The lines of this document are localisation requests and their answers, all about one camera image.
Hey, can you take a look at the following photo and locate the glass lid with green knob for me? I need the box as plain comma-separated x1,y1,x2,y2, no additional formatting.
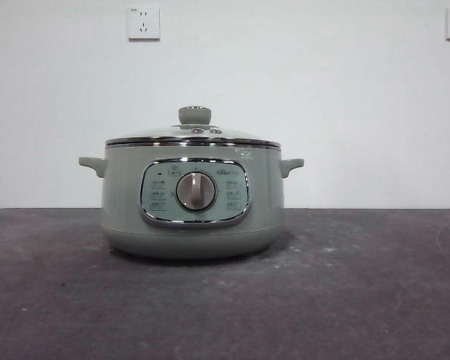
105,105,281,147

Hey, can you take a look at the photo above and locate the pale green electric cooking pot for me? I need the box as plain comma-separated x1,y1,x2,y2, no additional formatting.
77,142,305,260

